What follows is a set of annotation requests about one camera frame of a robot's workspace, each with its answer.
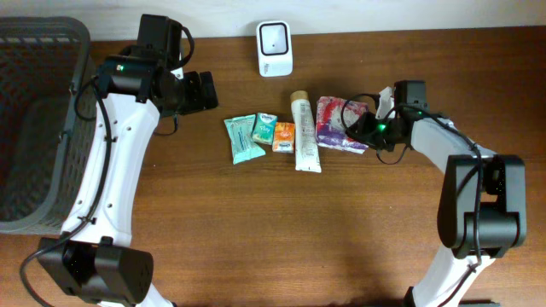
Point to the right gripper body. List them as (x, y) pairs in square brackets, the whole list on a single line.
[(377, 131)]

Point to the grey plastic mesh basket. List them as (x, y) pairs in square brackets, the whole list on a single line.
[(47, 124)]

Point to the teal Kleenex tissue pack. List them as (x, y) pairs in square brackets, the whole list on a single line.
[(264, 128)]

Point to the white barcode scanner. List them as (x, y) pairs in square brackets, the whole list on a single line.
[(274, 46)]

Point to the mint toilet wipes pack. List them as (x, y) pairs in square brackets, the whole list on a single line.
[(240, 131)]

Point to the white tube with tan cap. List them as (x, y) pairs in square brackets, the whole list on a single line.
[(306, 149)]

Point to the orange Kleenex tissue pack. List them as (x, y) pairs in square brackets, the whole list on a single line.
[(284, 138)]

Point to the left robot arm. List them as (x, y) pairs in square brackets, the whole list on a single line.
[(92, 259)]

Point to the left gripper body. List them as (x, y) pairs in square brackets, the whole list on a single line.
[(190, 94)]

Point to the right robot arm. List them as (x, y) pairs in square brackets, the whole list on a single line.
[(482, 207)]

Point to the red purple tissue pack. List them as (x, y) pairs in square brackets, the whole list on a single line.
[(330, 131)]

